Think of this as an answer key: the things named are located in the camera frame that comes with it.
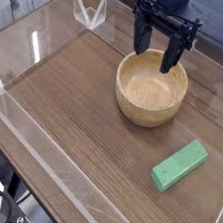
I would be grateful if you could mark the clear acrylic enclosure wall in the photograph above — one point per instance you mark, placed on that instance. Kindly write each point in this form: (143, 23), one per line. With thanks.
(62, 130)

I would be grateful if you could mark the green rectangular block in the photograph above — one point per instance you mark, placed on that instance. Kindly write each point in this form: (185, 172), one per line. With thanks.
(178, 165)

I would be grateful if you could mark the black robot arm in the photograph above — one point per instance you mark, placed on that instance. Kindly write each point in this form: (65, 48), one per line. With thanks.
(166, 17)

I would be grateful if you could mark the black metal bracket base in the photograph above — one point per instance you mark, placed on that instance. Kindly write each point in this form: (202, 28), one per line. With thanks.
(10, 207)

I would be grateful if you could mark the light wooden bowl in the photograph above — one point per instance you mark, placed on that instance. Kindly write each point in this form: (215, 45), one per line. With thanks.
(146, 96)

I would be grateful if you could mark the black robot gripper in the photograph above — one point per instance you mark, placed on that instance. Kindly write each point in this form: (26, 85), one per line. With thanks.
(167, 17)

